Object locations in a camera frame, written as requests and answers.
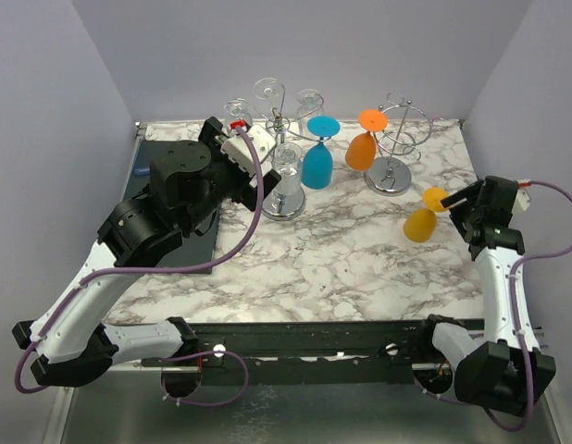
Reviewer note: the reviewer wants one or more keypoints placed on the chrome swirl wine glass rack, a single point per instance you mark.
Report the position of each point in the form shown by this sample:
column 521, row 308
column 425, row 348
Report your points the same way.
column 280, row 133

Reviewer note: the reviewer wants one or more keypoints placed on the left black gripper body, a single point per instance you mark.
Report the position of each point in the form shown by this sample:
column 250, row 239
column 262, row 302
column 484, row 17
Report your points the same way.
column 228, row 181

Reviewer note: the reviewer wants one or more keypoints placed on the dark grey box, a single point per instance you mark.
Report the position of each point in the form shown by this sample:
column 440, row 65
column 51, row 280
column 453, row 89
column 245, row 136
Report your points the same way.
column 193, row 240

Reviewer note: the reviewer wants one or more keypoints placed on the blue plastic wine glass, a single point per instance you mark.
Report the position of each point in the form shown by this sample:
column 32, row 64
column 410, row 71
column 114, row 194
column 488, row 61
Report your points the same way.
column 318, row 162

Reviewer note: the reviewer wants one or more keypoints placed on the orange plastic wine glass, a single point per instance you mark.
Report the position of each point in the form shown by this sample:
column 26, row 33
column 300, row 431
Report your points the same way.
column 362, row 149

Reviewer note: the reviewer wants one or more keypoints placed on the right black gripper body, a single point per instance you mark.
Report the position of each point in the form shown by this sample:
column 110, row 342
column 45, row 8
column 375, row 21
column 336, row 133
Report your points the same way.
column 464, row 213

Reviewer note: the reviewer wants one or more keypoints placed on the clear wine glass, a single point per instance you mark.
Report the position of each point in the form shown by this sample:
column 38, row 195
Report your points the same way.
column 287, row 161
column 273, row 91
column 237, row 109
column 310, row 105

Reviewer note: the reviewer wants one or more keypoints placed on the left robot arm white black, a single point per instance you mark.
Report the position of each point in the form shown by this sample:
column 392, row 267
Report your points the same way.
column 71, row 345

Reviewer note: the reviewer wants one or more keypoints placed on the chrome spiral wire rack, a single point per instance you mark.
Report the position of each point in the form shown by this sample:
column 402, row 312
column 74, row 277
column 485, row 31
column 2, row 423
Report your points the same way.
column 389, row 175

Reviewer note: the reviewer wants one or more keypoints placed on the yellow plastic wine glass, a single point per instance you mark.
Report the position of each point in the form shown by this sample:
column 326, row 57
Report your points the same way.
column 420, row 225

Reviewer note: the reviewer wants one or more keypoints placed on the aluminium mounting rail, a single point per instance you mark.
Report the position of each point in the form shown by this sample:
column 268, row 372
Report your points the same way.
column 220, row 352

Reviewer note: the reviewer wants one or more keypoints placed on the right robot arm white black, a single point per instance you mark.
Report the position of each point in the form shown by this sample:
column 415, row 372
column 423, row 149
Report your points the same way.
column 504, row 371

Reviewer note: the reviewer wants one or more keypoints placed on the blue handled screwdriver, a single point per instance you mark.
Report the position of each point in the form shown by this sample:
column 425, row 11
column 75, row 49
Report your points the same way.
column 140, row 172

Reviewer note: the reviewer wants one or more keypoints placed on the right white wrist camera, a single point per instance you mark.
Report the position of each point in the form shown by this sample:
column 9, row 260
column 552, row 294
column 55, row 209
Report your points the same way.
column 522, row 200

